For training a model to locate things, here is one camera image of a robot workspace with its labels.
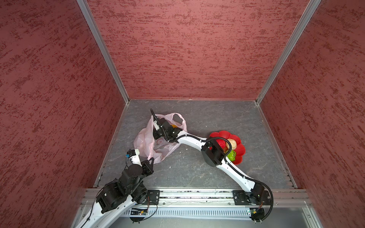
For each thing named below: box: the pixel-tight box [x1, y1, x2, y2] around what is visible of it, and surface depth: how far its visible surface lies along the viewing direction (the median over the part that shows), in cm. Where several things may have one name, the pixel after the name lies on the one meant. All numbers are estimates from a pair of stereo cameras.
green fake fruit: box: [227, 150, 237, 162], surface depth 85 cm
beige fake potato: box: [225, 138, 237, 151], surface depth 91 cm
